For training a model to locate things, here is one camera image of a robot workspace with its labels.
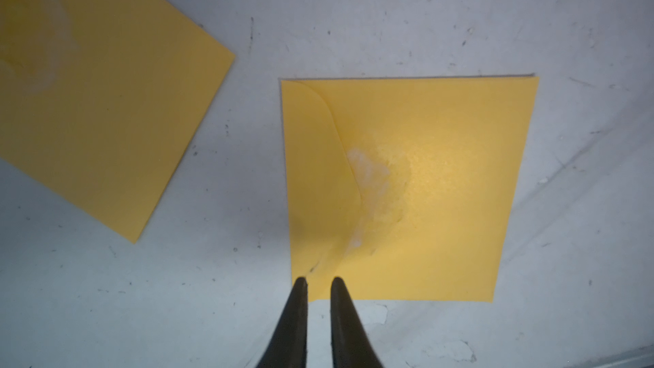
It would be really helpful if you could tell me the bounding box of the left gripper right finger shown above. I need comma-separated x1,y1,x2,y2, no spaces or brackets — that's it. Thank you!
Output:
330,277,383,368

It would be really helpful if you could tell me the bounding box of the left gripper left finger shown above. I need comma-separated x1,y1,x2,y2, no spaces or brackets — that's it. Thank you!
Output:
256,277,308,368

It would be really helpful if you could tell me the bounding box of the yellow envelope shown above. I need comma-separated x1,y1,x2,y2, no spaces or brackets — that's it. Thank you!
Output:
1,0,234,242
281,76,539,303

